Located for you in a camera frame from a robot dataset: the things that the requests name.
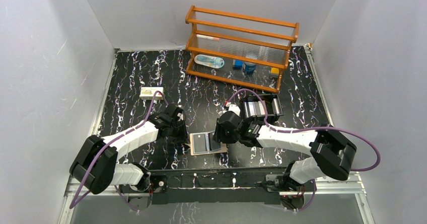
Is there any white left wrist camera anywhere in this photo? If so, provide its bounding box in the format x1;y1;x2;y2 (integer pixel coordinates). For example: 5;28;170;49
177;112;186;122

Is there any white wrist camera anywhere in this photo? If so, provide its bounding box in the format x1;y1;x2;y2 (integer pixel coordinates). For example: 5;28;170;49
177;112;186;122
225;102;241;116

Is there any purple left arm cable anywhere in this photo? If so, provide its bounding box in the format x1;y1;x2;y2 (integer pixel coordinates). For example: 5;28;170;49
69;91;169;213

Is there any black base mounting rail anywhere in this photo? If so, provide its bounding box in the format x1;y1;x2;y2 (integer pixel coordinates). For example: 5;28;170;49
119;167;314;208

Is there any blue white round jar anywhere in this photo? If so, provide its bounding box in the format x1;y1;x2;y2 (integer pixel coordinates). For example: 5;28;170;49
243;61;257;74

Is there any blue small box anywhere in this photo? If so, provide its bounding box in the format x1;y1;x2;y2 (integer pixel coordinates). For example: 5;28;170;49
232;59;243;69

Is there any white pink marker pen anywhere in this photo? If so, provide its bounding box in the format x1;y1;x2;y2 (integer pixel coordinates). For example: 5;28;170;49
196;34;219;41

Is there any stack of cards in box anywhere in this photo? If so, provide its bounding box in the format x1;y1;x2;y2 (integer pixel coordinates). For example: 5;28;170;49
243;99;282;117

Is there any beige card holder wallet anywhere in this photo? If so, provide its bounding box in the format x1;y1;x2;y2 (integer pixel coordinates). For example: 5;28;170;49
189;131;228;156

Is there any black card box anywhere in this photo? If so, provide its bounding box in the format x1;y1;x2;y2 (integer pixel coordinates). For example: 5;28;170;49
239;94;284;124

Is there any small white cardboard box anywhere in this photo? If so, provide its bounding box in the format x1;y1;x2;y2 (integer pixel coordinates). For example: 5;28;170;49
139;87;164;100

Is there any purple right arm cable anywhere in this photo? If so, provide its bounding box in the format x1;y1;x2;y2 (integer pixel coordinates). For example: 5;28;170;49
228;89;382;213

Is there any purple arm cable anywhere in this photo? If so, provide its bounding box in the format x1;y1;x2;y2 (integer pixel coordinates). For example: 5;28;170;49
69;91;169;213
228;89;382;213

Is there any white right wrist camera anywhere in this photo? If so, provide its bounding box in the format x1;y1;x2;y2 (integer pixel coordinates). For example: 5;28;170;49
225;102;241;116

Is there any aluminium frame rail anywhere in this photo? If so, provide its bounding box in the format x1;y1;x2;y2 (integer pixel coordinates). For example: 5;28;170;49
65;172;366;197

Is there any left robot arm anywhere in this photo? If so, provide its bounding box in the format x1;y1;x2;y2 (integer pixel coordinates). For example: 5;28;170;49
69;104;188;194

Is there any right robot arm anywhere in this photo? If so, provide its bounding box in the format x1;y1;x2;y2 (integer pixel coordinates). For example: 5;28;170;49
213;111;357;191

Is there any yellow small object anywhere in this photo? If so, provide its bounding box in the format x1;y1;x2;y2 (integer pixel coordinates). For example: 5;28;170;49
269;67;280;79

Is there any orange wooden shelf rack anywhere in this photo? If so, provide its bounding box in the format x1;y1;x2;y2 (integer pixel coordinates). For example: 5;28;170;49
185;6;300;93

